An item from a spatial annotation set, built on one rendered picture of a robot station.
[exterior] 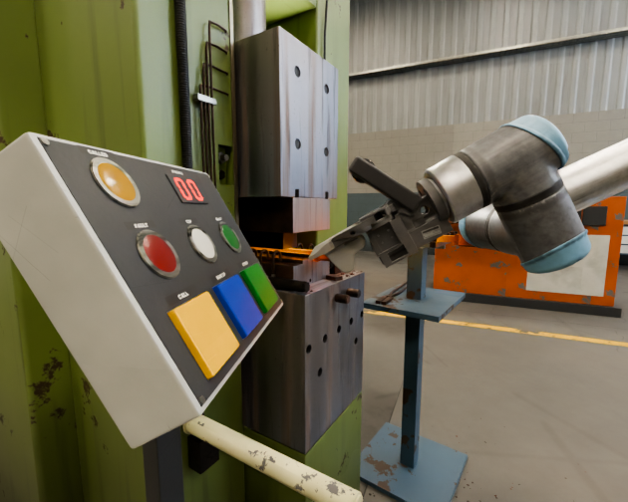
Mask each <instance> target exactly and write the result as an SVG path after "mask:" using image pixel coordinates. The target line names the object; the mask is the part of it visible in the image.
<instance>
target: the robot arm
mask: <svg viewBox="0 0 628 502"><path fill-rule="evenodd" d="M568 157H569V151H568V145H567V142H566V140H565V138H564V136H563V135H562V133H561V132H560V131H559V129H558V128H557V127H556V126H555V125H554V124H552V123H551V122H550V121H548V120H546V119H544V118H542V117H539V116H534V115H528V116H523V117H520V118H518V119H517V120H515V121H513V122H511V123H509V124H505V125H501V126H500V127H499V128H498V129H497V130H495V131H494V132H492V133H490V134H488V135H487V136H485V137H483V138H481V139H480V140H478V141H476V142H474V143H473V144H471V145H469V146H467V147H466V148H464V149H462V150H460V151H459V152H457V153H455V154H454V155H451V156H449V157H447V158H446V159H444V160H442V161H441V162H439V163H437V164H435V165H434V166H432V167H430V168H428V169H427V170H425V173H424V178H423V179H422V180H420V181H418V182H417V183H416V186H417V189H418V192H419V194H420V196H419V195H418V194H416V193H415V192H413V191H412V190H410V189H409V188H407V187H406V186H404V185H403V184H401V183H400V182H398V181H397V180H395V179H394V178H392V177H391V176H389V175H387V174H386V173H384V172H383V171H381V170H380V169H378V168H377V167H376V166H375V164H374V162H373V161H372V160H370V159H368V158H362V157H360V156H356V157H355V158H354V160H353V161H352V163H351V164H350V166H349V172H350V173H352V174H351V175H352V177H353V178H354V179H355V180H356V181H357V182H359V183H367V184H368V185H370V186H371V187H373V188H374V189H376V190H377V191H379V192H381V193H382V194H384V195H385V196H387V197H388V198H390V199H391V200H387V202H386V203H385V204H383V205H382V206H380V207H378V208H376V209H375V210H373V211H371V212H369V213H367V214H366V215H364V216H362V217H361V218H359V220H360V221H358V222H356V223H354V224H352V225H351V226H349V227H347V228H346V229H344V230H342V231H340V232H339V233H337V234H335V235H334V236H332V237H330V238H329V239H327V240H325V241H324V242H322V243H320V244H319V245H317V246H315V247H314V249H313V251H312V252H311V254H310V255H309V257H308V258H309V260H310V261H311V260H313V259H315V258H317V257H319V256H321V255H323V254H324V255H325V256H327V257H328V258H329V259H330V260H331V261H332V262H333V263H334V264H335V266H336V267H337V268H338V269H339V270H340V271H342V272H343V273H349V272H351V271H353V270H354V267H355V259H354V255H355V253H357V252H358V251H360V250H361V249H363V248H364V247H365V244H366V240H365V237H364V235H363V233H365V232H366V234H367V235H368V237H369V239H370V243H371V246H372V248H373V250H374V251H375V253H376V255H377V257H379V258H380V260H381V262H382V263H383V265H385V266H386V268H388V267H390V266H392V265H393V264H395V263H397V262H399V261H401V260H403V259H405V258H407V257H409V256H411V255H412V254H414V253H416V252H418V251H419V250H418V249H419V248H421V247H423V246H425V245H426V244H428V243H430V242H432V241H434V240H436V239H438V238H440V237H442V236H443V235H445V234H447V233H449V232H451V231H453V230H454V229H453V227H452V225H451V223H450V222H453V223H456V222H458V221H459V229H460V233H461V235H462V237H463V239H464V240H465V241H466V242H467V243H469V244H471V245H473V246H475V247H477V248H486V249H491V250H496V251H500V252H503V253H506V254H510V255H515V256H517V257H518V258H519V260H520V265H521V266H522V267H523V268H524V269H525V270H526V271H527V272H529V273H533V274H544V273H550V272H554V271H558V270H561V269H564V268H567V267H569V266H571V265H573V264H575V263H576V262H578V261H580V260H582V259H583V258H584V257H586V256H587V254H588V253H589V252H590V250H591V243H590V240H589V238H588V235H587V232H588V231H587V229H585V228H584V226H583V224H582V222H581V220H580V218H579V215H578V213H577V211H580V210H582V209H584V208H586V207H588V206H591V205H593V204H595V203H597V202H600V201H602V200H604V199H606V198H608V197H611V196H613V195H615V194H617V193H619V192H622V191H624V190H626V189H628V138H626V139H624V140H622V141H620V142H617V143H615V144H613V145H611V146H609V147H607V148H604V149H602V150H600V151H598V152H596V153H593V154H591V155H589V156H587V157H585V158H582V159H580V160H578V161H576V162H574V163H571V164H569V165H567V166H565V167H563V166H564V165H565V163H566V162H567V160H568ZM562 167H563V168H562ZM560 168H561V169H560ZM423 206H424V207H425V208H426V211H425V213H422V212H421V208H422V207H423ZM449 221H450V222H449ZM398 258H399V259H398ZM396 259H397V260H396Z"/></svg>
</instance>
